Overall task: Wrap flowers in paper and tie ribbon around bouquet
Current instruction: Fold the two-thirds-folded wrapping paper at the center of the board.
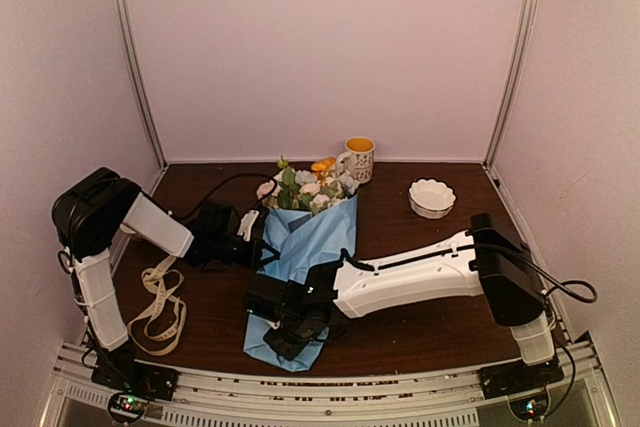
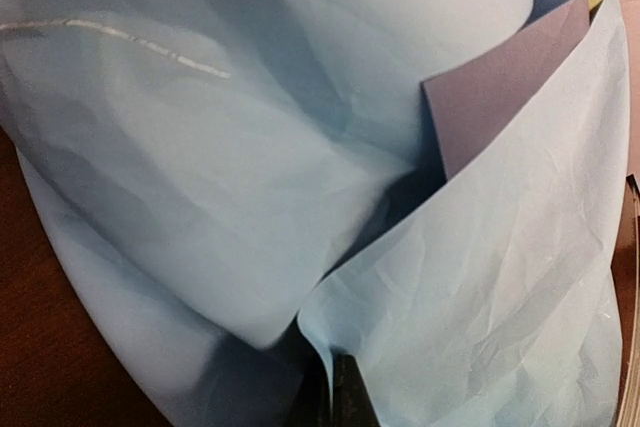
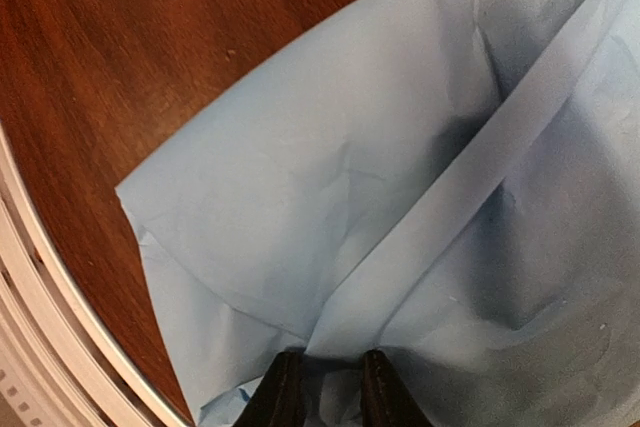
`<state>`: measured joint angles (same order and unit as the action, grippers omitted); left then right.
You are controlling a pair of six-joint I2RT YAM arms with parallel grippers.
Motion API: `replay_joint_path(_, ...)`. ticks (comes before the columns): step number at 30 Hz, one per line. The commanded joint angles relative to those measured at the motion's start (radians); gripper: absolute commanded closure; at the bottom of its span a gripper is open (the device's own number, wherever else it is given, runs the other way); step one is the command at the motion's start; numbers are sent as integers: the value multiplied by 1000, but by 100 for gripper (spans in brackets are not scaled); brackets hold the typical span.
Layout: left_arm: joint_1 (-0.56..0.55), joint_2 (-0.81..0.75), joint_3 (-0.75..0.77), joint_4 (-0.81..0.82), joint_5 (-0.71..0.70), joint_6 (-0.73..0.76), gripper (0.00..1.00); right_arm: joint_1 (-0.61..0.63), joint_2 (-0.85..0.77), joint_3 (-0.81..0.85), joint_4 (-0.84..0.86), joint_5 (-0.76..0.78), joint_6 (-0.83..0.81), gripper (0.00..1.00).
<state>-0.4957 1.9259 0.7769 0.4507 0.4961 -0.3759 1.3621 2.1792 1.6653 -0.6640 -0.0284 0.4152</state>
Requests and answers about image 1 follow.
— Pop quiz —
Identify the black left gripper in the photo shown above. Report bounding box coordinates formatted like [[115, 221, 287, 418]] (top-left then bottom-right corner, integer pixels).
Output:
[[211, 234, 278, 269]]

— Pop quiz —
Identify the blue wrapping paper sheet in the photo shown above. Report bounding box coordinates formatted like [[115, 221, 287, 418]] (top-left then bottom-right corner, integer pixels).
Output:
[[243, 196, 358, 372]]

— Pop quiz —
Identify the white flower stem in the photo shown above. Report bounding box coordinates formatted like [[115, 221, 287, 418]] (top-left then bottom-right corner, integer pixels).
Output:
[[297, 178, 344, 215]]

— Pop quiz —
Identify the orange flower stem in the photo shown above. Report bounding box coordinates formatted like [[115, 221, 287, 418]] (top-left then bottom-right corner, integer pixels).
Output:
[[311, 157, 336, 179]]

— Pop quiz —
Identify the cream printed ribbon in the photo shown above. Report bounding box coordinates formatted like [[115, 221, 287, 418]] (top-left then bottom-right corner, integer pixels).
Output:
[[124, 252, 189, 357]]

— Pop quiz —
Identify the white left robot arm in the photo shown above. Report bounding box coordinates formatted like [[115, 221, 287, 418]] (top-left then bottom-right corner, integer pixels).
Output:
[[51, 167, 279, 352]]

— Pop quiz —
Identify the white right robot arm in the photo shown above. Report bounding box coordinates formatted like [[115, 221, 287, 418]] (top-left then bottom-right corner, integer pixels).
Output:
[[262, 214, 555, 389]]

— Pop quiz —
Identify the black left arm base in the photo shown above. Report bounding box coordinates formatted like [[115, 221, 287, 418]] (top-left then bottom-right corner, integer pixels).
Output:
[[91, 341, 179, 401]]

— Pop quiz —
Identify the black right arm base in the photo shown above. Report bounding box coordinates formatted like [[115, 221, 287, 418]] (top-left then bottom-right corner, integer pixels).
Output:
[[478, 359, 564, 399]]

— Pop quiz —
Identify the white mug yellow inside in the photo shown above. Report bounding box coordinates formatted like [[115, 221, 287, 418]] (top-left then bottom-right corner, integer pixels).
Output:
[[335, 137, 375, 184]]

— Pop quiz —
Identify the white scalloped bowl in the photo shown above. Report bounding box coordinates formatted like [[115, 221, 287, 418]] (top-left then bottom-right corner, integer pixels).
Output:
[[408, 178, 456, 220]]

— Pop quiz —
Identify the left circuit board with LEDs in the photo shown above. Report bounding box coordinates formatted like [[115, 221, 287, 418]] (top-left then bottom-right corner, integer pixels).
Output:
[[107, 392, 150, 423]]

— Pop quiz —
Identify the circuit board with leds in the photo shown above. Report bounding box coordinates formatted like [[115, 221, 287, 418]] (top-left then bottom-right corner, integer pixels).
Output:
[[509, 397, 549, 422], [107, 392, 150, 423]]

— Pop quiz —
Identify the right circuit board with LEDs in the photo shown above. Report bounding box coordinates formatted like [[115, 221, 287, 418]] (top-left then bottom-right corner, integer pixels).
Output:
[[509, 397, 549, 422]]

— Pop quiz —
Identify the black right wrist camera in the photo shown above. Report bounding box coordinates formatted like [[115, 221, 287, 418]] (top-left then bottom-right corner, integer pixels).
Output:
[[244, 274, 304, 322]]

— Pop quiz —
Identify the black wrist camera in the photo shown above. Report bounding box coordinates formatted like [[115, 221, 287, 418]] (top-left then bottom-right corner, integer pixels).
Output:
[[244, 274, 304, 322], [194, 200, 268, 242]]

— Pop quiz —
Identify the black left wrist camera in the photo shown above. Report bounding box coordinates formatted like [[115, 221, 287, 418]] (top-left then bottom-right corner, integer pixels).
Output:
[[194, 200, 268, 242]]

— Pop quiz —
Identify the aluminium front rail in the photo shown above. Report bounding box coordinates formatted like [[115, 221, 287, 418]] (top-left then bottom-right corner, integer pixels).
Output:
[[36, 342, 621, 426]]

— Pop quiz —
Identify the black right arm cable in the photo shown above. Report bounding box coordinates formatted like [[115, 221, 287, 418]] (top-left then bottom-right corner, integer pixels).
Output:
[[519, 246, 599, 398]]

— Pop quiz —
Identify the left aluminium frame post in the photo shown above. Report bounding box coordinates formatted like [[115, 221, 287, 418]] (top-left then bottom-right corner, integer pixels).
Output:
[[113, 0, 168, 169]]

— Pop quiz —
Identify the aluminium frame post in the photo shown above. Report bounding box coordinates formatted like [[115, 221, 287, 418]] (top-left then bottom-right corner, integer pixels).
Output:
[[113, 0, 168, 169], [483, 0, 539, 170]]

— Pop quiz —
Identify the right aluminium frame post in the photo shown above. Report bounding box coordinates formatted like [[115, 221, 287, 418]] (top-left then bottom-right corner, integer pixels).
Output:
[[483, 0, 539, 170]]

